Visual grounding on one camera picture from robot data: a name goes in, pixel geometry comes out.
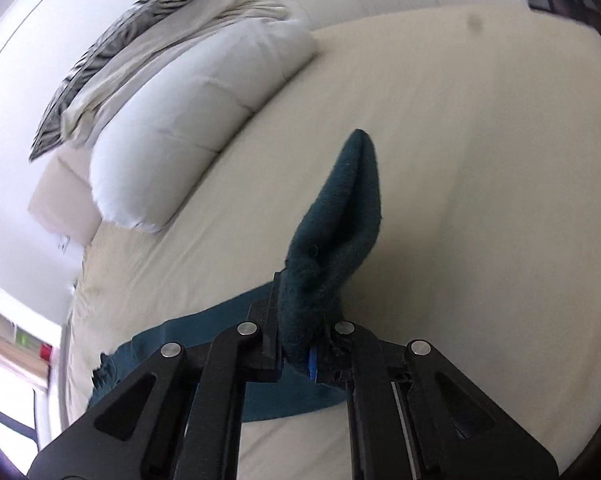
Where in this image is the dark green knit garment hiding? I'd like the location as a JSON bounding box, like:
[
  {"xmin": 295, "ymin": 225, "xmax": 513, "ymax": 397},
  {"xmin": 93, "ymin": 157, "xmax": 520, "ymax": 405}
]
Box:
[{"xmin": 88, "ymin": 129, "xmax": 381, "ymax": 422}]

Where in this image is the red storage box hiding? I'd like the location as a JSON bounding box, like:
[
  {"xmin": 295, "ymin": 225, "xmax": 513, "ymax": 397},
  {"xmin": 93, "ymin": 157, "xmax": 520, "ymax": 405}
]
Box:
[{"xmin": 39, "ymin": 344, "xmax": 53, "ymax": 362}]

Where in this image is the white folded duvet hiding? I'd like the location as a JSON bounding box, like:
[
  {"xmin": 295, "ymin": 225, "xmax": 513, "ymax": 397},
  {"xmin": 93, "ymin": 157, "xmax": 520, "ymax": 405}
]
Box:
[{"xmin": 90, "ymin": 18, "xmax": 317, "ymax": 233}]

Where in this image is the cream padded headboard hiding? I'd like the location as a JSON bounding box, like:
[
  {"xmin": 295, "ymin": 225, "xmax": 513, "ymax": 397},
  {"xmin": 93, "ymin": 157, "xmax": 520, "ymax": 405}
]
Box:
[{"xmin": 28, "ymin": 148, "xmax": 102, "ymax": 247}]

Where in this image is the beige bed sheet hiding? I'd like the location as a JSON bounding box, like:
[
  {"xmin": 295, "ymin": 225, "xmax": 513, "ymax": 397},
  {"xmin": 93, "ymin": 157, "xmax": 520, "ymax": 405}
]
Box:
[{"xmin": 65, "ymin": 6, "xmax": 601, "ymax": 470}]

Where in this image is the zebra print pillow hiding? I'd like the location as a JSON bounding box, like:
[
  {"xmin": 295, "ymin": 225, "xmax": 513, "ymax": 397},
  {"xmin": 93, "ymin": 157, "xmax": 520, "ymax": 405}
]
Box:
[{"xmin": 28, "ymin": 0, "xmax": 194, "ymax": 162}]

